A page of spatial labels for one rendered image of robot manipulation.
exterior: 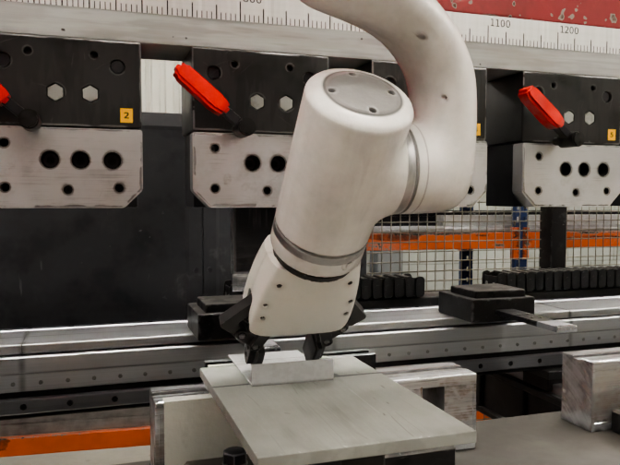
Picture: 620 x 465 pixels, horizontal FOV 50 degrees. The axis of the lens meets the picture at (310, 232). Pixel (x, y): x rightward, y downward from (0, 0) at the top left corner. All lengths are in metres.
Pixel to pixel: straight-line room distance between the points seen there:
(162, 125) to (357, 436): 0.83
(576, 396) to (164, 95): 4.34
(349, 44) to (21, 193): 0.37
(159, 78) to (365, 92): 4.56
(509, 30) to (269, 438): 0.56
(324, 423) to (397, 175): 0.21
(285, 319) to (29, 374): 0.47
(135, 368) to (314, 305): 0.44
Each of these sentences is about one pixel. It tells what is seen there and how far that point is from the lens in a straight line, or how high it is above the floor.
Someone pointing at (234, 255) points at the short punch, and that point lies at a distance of 0.74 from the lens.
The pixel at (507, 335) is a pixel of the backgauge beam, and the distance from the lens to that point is 1.20.
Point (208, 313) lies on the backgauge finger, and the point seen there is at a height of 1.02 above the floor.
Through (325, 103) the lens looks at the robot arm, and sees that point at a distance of 0.47.
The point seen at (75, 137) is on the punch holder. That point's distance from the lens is 0.69.
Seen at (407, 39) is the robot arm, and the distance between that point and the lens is 0.54.
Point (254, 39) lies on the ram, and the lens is 0.73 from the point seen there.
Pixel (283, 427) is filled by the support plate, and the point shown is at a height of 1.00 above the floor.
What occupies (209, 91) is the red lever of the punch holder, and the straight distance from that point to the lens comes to 0.67.
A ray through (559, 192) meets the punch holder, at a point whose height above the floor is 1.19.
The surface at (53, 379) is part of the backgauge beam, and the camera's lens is 1.00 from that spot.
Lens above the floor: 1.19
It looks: 3 degrees down
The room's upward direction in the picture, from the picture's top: straight up
